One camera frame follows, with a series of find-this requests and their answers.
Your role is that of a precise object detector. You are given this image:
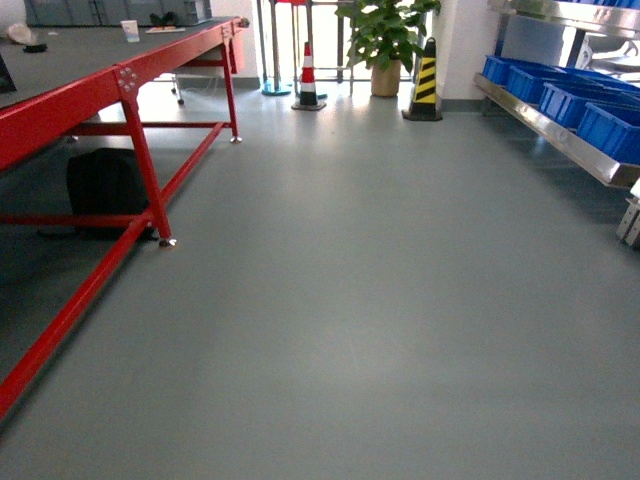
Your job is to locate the black bag under table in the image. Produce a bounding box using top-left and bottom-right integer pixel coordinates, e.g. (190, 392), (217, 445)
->
(66, 147), (149, 215)

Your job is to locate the blue bin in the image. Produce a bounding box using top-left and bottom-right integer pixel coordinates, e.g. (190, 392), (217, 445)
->
(481, 55), (537, 86)
(576, 102), (639, 165)
(538, 83), (639, 129)
(504, 66), (578, 104)

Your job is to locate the white paper cup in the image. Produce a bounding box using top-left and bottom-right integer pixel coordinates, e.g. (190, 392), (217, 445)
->
(120, 20), (140, 43)

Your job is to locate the green potted plant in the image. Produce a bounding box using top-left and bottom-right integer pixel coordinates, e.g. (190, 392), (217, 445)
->
(335, 0), (442, 98)

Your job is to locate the red white traffic cone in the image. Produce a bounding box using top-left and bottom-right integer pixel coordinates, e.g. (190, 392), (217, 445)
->
(291, 42), (326, 111)

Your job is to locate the red steel table frame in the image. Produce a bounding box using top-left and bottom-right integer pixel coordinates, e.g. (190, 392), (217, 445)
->
(1, 17), (247, 416)

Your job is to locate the yellow black traffic cone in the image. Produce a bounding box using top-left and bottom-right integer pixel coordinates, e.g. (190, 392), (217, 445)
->
(402, 37), (442, 122)

